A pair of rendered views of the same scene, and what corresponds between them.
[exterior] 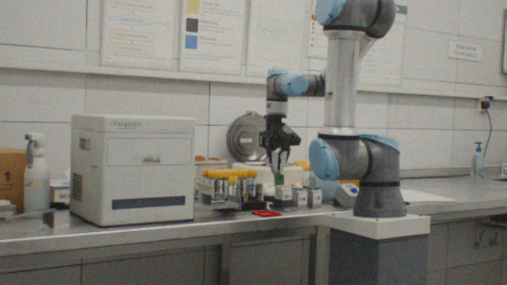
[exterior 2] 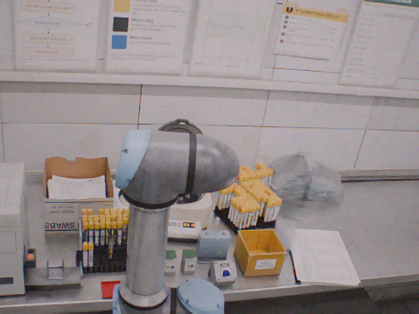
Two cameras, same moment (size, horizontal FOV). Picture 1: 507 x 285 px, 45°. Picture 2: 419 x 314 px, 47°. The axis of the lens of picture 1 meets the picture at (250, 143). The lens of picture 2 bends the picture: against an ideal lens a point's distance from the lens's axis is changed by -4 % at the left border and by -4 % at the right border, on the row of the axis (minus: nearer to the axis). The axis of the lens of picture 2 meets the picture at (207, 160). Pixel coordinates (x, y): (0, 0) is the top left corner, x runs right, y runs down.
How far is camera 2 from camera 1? 1.30 m
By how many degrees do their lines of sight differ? 29
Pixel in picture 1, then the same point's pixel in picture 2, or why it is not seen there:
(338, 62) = (133, 232)
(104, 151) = not seen: outside the picture
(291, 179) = (191, 217)
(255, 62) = (201, 60)
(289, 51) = (248, 48)
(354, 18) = (147, 195)
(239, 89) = (179, 89)
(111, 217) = not seen: outside the picture
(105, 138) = not seen: outside the picture
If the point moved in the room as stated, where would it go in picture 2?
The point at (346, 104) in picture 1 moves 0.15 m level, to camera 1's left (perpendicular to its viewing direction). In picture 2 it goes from (142, 275) to (82, 253)
